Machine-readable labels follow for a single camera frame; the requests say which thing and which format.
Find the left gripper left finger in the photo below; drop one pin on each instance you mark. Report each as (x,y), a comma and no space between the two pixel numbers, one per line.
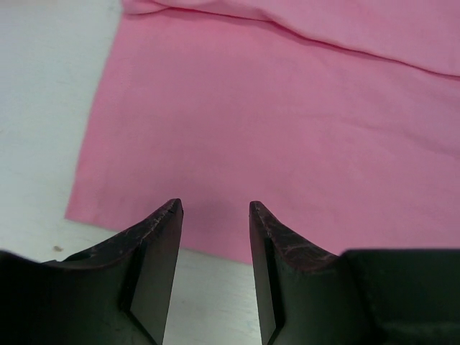
(116,292)

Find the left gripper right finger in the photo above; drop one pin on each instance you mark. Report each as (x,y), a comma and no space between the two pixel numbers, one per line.
(307,295)

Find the pink t shirt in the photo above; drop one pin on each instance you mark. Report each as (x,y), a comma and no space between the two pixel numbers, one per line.
(342,117)

